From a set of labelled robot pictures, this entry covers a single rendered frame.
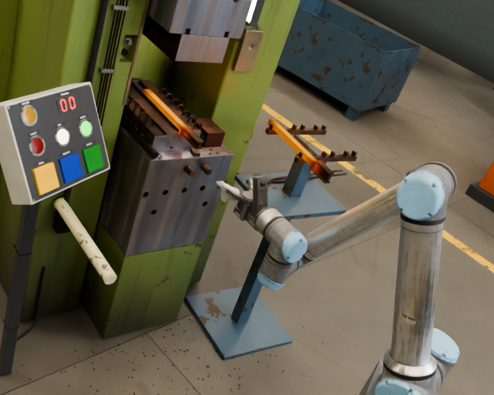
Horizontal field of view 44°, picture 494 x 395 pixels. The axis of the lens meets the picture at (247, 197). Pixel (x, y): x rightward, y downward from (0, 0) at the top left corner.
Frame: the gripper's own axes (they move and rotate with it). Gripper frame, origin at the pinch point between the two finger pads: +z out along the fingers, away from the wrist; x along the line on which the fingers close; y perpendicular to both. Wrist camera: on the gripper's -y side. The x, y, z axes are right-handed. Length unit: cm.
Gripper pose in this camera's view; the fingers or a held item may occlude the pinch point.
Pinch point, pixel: (233, 178)
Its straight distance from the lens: 207.5
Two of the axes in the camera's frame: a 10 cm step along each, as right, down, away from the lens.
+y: -3.0, 8.1, 5.0
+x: 7.7, -1.0, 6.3
